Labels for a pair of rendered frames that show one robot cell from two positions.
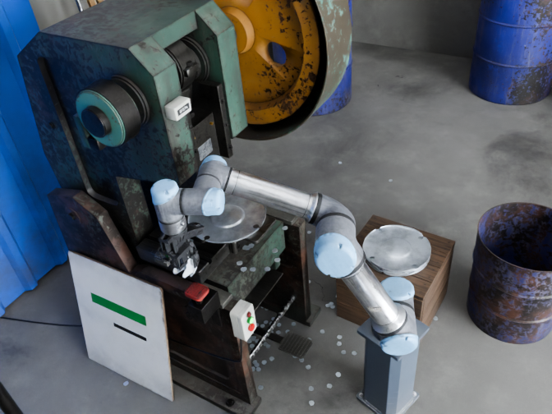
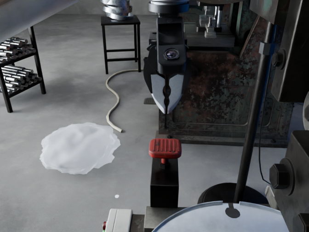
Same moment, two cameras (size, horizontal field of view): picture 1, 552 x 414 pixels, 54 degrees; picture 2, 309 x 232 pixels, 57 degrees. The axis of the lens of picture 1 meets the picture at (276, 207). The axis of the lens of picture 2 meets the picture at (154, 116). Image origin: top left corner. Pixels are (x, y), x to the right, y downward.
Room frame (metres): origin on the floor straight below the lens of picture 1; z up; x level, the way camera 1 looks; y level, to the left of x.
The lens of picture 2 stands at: (1.64, -0.01, 1.11)
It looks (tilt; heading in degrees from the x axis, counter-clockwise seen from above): 29 degrees down; 148
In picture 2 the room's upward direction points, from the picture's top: straight up
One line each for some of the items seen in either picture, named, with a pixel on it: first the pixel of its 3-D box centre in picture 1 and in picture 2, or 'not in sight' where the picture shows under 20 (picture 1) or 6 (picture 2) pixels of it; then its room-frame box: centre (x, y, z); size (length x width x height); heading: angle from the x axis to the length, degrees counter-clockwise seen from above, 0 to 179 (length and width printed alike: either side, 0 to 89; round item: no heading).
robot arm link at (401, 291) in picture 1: (395, 299); not in sight; (1.21, -0.37, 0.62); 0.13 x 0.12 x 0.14; 170
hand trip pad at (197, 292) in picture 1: (198, 297); (164, 159); (1.21, 0.29, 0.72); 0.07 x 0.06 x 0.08; 55
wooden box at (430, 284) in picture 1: (393, 279); not in sight; (1.69, -0.50, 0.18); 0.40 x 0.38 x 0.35; 53
